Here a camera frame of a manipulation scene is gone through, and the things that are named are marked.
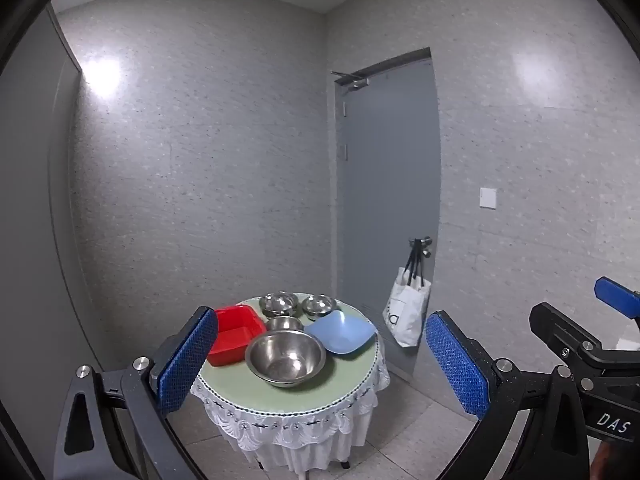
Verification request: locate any person's right hand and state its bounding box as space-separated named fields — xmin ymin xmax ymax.
xmin=590 ymin=441 xmax=620 ymax=480

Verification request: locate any light blue square plate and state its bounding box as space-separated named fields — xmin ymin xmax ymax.
xmin=304 ymin=311 xmax=376 ymax=356

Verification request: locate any large steel mixing bowl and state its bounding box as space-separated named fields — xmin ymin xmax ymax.
xmin=245 ymin=330 xmax=326 ymax=389

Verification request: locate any round table green tablecloth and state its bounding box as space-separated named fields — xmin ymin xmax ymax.
xmin=191 ymin=335 xmax=390 ymax=477

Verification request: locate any grey door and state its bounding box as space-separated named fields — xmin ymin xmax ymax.
xmin=334 ymin=48 xmax=442 ymax=379

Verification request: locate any white tote bag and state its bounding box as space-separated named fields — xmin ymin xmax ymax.
xmin=383 ymin=248 xmax=432 ymax=349

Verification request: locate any metal door handle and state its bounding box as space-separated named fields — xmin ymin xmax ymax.
xmin=409 ymin=236 xmax=433 ymax=258

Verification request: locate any white wall switch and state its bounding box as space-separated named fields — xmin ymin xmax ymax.
xmin=478 ymin=188 xmax=497 ymax=210

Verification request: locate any door closer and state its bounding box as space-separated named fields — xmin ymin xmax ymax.
xmin=331 ymin=70 xmax=370 ymax=92

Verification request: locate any red plastic square basin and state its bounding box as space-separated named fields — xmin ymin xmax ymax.
xmin=207 ymin=304 xmax=267 ymax=366

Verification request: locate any small steel bowl front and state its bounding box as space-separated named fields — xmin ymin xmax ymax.
xmin=266 ymin=315 xmax=304 ymax=332

